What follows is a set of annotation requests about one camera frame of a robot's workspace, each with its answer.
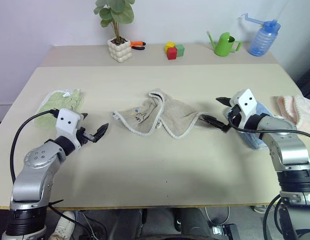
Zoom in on green toy cube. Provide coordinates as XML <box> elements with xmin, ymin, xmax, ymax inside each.
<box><xmin>174</xmin><ymin>44</ymin><xmax>185</xmax><ymax>58</ymax></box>

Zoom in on black cable under table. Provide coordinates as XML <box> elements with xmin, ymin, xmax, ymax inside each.
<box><xmin>47</xmin><ymin>199</ymin><xmax>108</xmax><ymax>240</ymax></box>

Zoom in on orange handled pliers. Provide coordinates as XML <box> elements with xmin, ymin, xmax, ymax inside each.
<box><xmin>129</xmin><ymin>40</ymin><xmax>147</xmax><ymax>51</ymax></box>

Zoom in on metal bracket with black plate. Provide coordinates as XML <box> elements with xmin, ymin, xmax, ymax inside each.
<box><xmin>211</xmin><ymin>223</ymin><xmax>241</xmax><ymax>240</ymax></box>

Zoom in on green watering can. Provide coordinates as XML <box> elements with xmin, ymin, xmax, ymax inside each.
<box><xmin>206</xmin><ymin>31</ymin><xmax>243</xmax><ymax>57</ymax></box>

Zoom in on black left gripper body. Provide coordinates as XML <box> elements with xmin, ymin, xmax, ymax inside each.
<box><xmin>76</xmin><ymin>126</ymin><xmax>96</xmax><ymax>149</ymax></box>

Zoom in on green cloth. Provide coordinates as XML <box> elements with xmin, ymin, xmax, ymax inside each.
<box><xmin>33</xmin><ymin>88</ymin><xmax>86</xmax><ymax>130</ymax></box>

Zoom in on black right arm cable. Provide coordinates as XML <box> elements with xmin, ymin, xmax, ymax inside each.
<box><xmin>228</xmin><ymin>106</ymin><xmax>310</xmax><ymax>141</ymax></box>

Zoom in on white sneaker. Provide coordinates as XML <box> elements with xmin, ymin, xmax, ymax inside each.
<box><xmin>48</xmin><ymin>210</ymin><xmax>76</xmax><ymax>240</ymax></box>

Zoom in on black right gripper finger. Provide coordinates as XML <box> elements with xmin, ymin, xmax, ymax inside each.
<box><xmin>215</xmin><ymin>96</ymin><xmax>232</xmax><ymax>107</ymax></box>
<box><xmin>200</xmin><ymin>114</ymin><xmax>230</xmax><ymax>133</ymax></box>

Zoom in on beige towel with white trim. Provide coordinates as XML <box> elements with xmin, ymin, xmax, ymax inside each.
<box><xmin>111</xmin><ymin>87</ymin><xmax>209</xmax><ymax>140</ymax></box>

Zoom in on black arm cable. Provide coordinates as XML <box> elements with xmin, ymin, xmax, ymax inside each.
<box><xmin>9</xmin><ymin>109</ymin><xmax>60</xmax><ymax>183</ymax></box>
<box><xmin>228</xmin><ymin>106</ymin><xmax>310</xmax><ymax>141</ymax></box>

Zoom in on black robot body cable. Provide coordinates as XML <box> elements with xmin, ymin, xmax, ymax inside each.
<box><xmin>263</xmin><ymin>193</ymin><xmax>284</xmax><ymax>240</ymax></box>

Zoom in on pink cloth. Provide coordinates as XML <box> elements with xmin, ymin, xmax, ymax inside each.
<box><xmin>273</xmin><ymin>94</ymin><xmax>310</xmax><ymax>131</ymax></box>

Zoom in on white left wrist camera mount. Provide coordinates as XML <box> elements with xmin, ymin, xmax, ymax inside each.
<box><xmin>55</xmin><ymin>108</ymin><xmax>84</xmax><ymax>149</ymax></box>

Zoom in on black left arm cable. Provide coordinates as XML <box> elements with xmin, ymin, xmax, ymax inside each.
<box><xmin>9</xmin><ymin>109</ymin><xmax>60</xmax><ymax>183</ymax></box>

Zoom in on green plant in white pot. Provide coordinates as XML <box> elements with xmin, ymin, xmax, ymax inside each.
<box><xmin>93</xmin><ymin>0</ymin><xmax>135</xmax><ymax>64</ymax></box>

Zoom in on red toy cube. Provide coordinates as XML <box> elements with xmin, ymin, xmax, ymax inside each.
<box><xmin>166</xmin><ymin>47</ymin><xmax>178</xmax><ymax>61</ymax></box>

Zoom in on dark furniture piece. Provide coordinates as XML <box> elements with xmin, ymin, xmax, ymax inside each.
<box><xmin>294</xmin><ymin>63</ymin><xmax>310</xmax><ymax>101</ymax></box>

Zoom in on blue cloth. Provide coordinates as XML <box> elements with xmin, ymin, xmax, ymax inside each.
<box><xmin>224</xmin><ymin>101</ymin><xmax>275</xmax><ymax>151</ymax></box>

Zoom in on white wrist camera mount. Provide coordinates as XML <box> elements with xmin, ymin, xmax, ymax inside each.
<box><xmin>229</xmin><ymin>88</ymin><xmax>259</xmax><ymax>131</ymax></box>
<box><xmin>55</xmin><ymin>108</ymin><xmax>84</xmax><ymax>149</ymax></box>

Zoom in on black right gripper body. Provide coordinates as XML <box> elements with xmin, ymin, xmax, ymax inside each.
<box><xmin>226</xmin><ymin>104</ymin><xmax>243</xmax><ymax>131</ymax></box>

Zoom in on blue plastic spout bottle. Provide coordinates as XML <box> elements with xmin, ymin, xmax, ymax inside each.
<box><xmin>239</xmin><ymin>12</ymin><xmax>281</xmax><ymax>57</ymax></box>

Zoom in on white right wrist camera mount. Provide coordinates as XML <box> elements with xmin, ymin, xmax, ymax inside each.
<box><xmin>229</xmin><ymin>88</ymin><xmax>259</xmax><ymax>131</ymax></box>

